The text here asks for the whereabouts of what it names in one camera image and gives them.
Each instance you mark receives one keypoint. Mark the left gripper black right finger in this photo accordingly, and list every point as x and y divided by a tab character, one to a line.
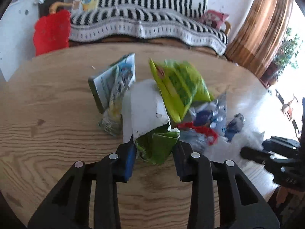
196	168

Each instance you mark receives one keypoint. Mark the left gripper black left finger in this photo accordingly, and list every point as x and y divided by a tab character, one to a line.
114	168

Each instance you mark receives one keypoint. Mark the white green paper bag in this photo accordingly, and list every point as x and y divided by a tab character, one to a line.
146	122

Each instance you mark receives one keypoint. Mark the yellow-green popcorn snack bag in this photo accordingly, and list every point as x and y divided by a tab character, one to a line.
180	84

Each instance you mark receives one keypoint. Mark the white blue plastic wrapper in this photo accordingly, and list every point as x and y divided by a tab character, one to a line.
234	126

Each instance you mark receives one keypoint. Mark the red plastic scrap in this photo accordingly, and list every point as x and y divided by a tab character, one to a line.
210	134

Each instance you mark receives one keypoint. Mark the silver pill blister pack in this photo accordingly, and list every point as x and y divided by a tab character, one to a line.
212	114

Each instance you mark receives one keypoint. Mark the grey cigarette box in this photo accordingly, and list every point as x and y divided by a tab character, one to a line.
113	82

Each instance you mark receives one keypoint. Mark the green potted plant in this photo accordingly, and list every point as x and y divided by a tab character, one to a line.
285	56

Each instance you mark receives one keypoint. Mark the brown curtain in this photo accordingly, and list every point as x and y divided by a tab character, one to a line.
260	36

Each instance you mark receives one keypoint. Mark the pink cartoon pillow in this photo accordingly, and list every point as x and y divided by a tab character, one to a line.
214	19

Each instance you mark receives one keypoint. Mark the black white striped sofa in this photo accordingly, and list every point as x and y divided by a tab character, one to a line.
148	19

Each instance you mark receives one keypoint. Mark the white cabinet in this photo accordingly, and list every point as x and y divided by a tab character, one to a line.
17	30

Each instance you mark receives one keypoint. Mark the colourful picture book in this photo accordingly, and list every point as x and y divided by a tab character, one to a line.
84	5

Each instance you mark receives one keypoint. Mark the black side cabinet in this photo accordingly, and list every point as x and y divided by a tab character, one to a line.
43	9

